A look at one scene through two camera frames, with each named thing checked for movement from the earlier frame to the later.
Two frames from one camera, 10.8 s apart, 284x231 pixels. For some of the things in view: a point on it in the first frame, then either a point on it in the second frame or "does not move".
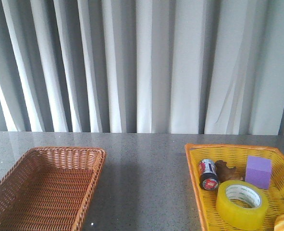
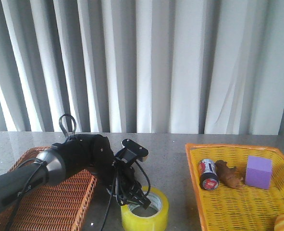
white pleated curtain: [225, 67] does not move
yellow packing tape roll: [241, 205] to [129, 222]
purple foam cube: [258, 171] does not move
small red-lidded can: [208, 174] does not move
